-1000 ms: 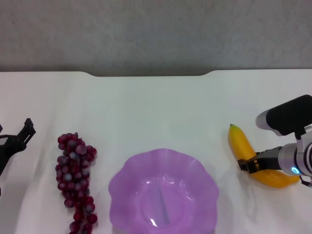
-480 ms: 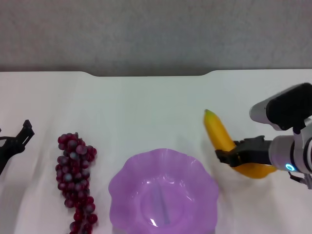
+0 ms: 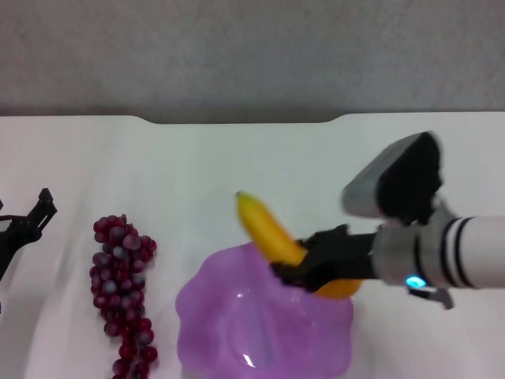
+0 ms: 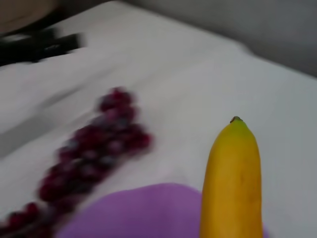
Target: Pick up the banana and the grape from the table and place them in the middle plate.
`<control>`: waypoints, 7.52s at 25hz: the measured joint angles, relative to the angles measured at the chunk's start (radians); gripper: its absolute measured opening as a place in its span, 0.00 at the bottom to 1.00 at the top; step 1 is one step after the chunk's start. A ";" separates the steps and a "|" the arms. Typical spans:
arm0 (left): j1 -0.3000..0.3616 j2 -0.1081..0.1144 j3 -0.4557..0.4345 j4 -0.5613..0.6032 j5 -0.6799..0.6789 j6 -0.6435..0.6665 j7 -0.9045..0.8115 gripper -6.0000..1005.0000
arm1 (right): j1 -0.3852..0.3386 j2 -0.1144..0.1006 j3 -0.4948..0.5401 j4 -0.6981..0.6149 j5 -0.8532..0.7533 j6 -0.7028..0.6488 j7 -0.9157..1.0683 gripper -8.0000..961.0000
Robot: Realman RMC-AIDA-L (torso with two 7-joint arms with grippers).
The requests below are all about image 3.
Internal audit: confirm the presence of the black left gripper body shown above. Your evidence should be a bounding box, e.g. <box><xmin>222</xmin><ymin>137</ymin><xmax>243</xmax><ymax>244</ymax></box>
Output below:
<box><xmin>0</xmin><ymin>214</ymin><xmax>41</xmax><ymax>282</ymax></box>

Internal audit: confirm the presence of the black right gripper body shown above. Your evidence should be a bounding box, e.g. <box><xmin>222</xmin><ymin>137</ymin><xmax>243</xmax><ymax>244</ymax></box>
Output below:
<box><xmin>303</xmin><ymin>231</ymin><xmax>380</xmax><ymax>294</ymax></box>

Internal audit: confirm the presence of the yellow banana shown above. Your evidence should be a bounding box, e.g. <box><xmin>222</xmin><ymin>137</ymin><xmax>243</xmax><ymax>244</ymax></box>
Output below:
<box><xmin>235</xmin><ymin>191</ymin><xmax>362</xmax><ymax>299</ymax></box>

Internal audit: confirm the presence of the dark red grape bunch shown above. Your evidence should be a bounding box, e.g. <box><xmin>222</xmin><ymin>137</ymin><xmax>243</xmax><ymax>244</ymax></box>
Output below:
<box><xmin>89</xmin><ymin>213</ymin><xmax>159</xmax><ymax>379</ymax></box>

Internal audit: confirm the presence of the purple wavy plastic plate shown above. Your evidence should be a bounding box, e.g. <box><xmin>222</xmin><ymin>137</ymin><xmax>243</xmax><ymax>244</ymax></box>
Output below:
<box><xmin>175</xmin><ymin>241</ymin><xmax>355</xmax><ymax>379</ymax></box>

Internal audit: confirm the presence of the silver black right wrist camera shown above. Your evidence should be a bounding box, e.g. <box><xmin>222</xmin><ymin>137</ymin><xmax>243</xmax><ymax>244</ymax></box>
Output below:
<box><xmin>341</xmin><ymin>131</ymin><xmax>445</xmax><ymax>227</ymax></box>

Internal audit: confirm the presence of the right arm cable connector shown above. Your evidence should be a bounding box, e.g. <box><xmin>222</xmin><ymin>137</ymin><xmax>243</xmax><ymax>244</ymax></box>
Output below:
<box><xmin>407</xmin><ymin>285</ymin><xmax>455</xmax><ymax>311</ymax></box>

